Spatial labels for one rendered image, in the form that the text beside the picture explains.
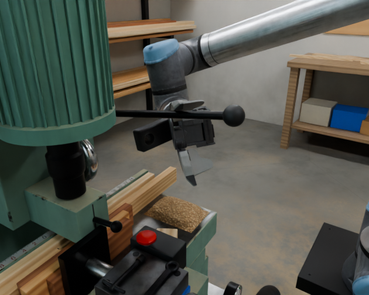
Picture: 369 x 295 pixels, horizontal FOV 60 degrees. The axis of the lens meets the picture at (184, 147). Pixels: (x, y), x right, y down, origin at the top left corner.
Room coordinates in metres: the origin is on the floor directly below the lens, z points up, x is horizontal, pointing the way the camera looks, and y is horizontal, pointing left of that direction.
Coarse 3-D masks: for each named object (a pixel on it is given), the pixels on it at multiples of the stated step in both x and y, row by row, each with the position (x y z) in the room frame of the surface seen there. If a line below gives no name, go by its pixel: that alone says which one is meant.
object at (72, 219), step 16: (32, 192) 0.48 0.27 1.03; (48, 192) 0.48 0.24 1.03; (96, 192) 0.48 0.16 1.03; (32, 208) 0.48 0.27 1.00; (48, 208) 0.46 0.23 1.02; (64, 208) 0.44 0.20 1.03; (80, 208) 0.44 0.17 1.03; (96, 208) 0.46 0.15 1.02; (48, 224) 0.46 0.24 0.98; (64, 224) 0.44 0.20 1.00; (80, 224) 0.43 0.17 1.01; (96, 224) 0.45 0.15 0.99
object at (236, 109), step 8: (120, 112) 0.59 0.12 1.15; (128, 112) 0.58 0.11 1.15; (136, 112) 0.57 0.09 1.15; (144, 112) 0.56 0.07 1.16; (152, 112) 0.55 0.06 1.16; (160, 112) 0.54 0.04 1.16; (168, 112) 0.53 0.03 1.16; (176, 112) 0.53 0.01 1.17; (184, 112) 0.52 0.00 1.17; (192, 112) 0.51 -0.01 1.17; (200, 112) 0.50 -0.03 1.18; (208, 112) 0.50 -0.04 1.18; (216, 112) 0.49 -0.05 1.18; (224, 112) 0.47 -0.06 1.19; (232, 112) 0.46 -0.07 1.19; (240, 112) 0.46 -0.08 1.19; (224, 120) 0.47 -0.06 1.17; (232, 120) 0.46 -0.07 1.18; (240, 120) 0.46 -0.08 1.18
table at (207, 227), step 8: (144, 208) 0.62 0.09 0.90; (136, 216) 0.60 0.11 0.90; (144, 216) 0.60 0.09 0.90; (208, 216) 0.60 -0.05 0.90; (216, 216) 0.61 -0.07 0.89; (136, 224) 0.57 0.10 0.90; (144, 224) 0.57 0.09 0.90; (152, 224) 0.57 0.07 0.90; (160, 224) 0.57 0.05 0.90; (168, 224) 0.57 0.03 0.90; (200, 224) 0.57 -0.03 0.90; (208, 224) 0.57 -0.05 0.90; (216, 224) 0.61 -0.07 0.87; (184, 232) 0.54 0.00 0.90; (192, 232) 0.54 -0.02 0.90; (200, 232) 0.54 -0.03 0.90; (208, 232) 0.57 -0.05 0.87; (184, 240) 0.52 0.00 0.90; (192, 240) 0.52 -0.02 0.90; (200, 240) 0.54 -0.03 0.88; (208, 240) 0.57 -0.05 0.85; (128, 248) 0.49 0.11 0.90; (192, 248) 0.51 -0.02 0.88; (200, 248) 0.54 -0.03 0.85; (120, 256) 0.47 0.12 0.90; (192, 256) 0.51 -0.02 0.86; (112, 264) 0.45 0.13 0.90; (88, 288) 0.40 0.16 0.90
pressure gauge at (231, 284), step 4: (228, 284) 0.60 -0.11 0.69; (232, 284) 0.60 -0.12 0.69; (236, 284) 0.60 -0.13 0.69; (228, 288) 0.59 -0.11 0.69; (232, 288) 0.58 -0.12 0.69; (236, 288) 0.58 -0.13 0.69; (224, 292) 0.58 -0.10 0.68; (228, 292) 0.58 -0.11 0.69; (232, 292) 0.58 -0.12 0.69; (236, 292) 0.57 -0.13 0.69; (240, 292) 0.61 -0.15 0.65
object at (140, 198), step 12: (168, 168) 0.75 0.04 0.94; (156, 180) 0.69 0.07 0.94; (168, 180) 0.72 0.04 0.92; (144, 192) 0.63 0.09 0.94; (156, 192) 0.67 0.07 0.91; (120, 204) 0.58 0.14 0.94; (132, 204) 0.60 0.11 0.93; (144, 204) 0.63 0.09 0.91; (36, 264) 0.41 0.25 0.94; (24, 276) 0.38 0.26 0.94; (12, 288) 0.36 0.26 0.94
